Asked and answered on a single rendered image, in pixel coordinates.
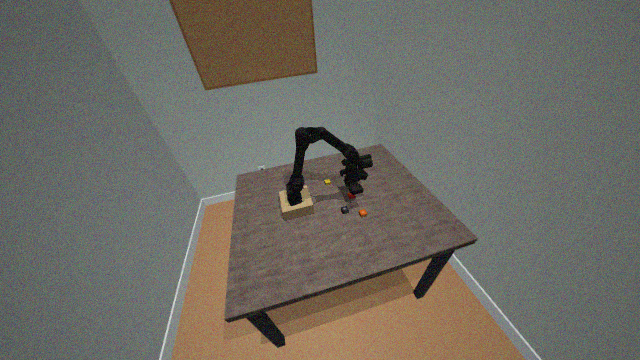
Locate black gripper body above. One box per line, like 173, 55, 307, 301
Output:
340, 169, 364, 195

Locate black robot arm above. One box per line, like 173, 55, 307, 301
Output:
286, 127, 373, 206

